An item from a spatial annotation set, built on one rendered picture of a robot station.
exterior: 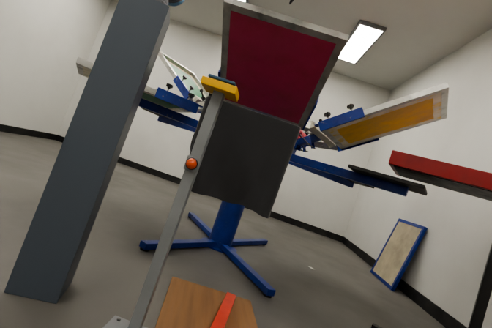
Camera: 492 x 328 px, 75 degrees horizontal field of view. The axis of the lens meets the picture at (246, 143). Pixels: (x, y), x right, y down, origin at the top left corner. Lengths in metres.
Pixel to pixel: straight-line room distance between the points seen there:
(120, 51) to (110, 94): 0.17
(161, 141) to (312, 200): 3.08
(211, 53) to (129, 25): 5.20
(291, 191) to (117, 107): 5.04
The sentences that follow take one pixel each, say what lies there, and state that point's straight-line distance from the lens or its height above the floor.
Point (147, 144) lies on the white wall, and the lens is 6.42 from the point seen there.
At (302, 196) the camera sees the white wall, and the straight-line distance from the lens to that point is 6.12.
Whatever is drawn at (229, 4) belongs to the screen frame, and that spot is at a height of 1.37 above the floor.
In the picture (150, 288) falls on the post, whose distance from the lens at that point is 1.24.
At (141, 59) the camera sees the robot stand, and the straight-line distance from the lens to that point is 1.34.
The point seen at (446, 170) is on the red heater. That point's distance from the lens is 2.14.
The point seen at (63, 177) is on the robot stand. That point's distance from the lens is 1.36.
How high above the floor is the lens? 0.70
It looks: 4 degrees up
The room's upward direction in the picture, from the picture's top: 19 degrees clockwise
